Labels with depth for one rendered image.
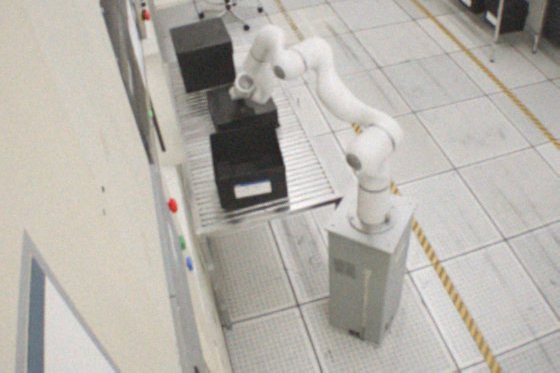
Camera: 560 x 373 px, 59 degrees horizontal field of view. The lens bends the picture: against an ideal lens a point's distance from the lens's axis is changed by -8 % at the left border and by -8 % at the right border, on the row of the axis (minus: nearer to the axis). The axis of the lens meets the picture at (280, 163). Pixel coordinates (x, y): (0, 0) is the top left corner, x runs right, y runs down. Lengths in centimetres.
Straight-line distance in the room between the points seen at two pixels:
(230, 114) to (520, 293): 171
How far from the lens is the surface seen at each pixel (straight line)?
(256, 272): 289
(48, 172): 43
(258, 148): 233
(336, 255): 217
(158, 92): 202
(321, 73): 186
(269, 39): 192
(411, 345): 266
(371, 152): 175
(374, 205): 197
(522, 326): 282
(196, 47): 269
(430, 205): 319
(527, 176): 350
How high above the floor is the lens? 235
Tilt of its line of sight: 43 degrees down
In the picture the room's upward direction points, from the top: 7 degrees counter-clockwise
